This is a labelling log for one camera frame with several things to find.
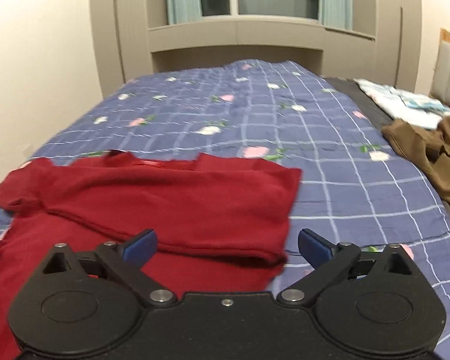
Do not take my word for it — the white light-blue patterned cloth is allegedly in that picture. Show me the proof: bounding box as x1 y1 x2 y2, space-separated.
354 79 450 130

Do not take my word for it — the blue checked floral quilt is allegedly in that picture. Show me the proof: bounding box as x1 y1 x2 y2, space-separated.
0 58 450 360

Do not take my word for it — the red knit sweater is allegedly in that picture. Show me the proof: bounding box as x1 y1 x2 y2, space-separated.
0 151 302 359

